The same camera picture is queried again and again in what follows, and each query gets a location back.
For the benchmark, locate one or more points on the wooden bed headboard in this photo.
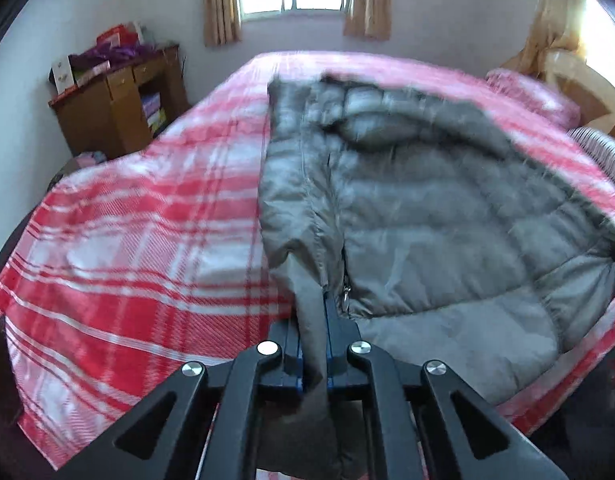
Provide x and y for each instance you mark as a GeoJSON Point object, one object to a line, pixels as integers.
{"type": "Point", "coordinates": [582, 95]}

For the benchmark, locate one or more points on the white cardboard box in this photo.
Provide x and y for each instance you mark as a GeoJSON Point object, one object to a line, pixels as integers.
{"type": "Point", "coordinates": [62, 75]}

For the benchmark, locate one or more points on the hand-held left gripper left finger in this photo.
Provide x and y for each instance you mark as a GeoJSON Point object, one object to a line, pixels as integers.
{"type": "Point", "coordinates": [296, 360]}

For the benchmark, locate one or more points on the long yellow side curtain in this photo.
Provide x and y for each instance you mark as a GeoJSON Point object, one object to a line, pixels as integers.
{"type": "Point", "coordinates": [552, 20]}

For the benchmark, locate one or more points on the red plaid bed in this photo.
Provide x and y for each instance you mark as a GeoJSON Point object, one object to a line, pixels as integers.
{"type": "Point", "coordinates": [137, 210]}

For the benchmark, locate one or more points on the purple shoe box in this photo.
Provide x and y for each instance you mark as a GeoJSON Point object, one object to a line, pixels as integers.
{"type": "Point", "coordinates": [150, 102]}

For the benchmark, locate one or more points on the striped pillow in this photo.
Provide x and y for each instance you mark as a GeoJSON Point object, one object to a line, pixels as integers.
{"type": "Point", "coordinates": [605, 152]}

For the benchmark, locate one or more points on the pile of clothes on floor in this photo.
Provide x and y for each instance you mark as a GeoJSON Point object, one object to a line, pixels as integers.
{"type": "Point", "coordinates": [85, 162]}

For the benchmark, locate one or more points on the red cardboard box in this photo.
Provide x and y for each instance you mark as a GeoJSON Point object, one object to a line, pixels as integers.
{"type": "Point", "coordinates": [117, 35]}

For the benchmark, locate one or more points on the large side window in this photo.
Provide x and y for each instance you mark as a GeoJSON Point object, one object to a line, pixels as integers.
{"type": "Point", "coordinates": [605, 45]}

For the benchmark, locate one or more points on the flat pink box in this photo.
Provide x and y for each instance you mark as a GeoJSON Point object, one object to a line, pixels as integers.
{"type": "Point", "coordinates": [90, 74]}

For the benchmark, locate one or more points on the yellow shoe box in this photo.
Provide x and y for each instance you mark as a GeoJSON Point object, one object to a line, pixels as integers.
{"type": "Point", "coordinates": [156, 119]}

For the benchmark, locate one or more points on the brown wooden desk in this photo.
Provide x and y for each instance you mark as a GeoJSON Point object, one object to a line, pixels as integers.
{"type": "Point", "coordinates": [102, 115]}

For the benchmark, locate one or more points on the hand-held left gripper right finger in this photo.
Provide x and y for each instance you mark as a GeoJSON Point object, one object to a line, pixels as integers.
{"type": "Point", "coordinates": [331, 330]}

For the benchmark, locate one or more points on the red plaid pillow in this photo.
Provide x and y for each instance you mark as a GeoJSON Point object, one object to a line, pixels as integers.
{"type": "Point", "coordinates": [532, 95]}

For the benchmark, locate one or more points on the grey puffer jacket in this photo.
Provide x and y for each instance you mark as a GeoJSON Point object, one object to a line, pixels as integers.
{"type": "Point", "coordinates": [437, 210]}

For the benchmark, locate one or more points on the purple cloth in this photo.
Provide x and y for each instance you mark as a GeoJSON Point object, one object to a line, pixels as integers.
{"type": "Point", "coordinates": [112, 55]}

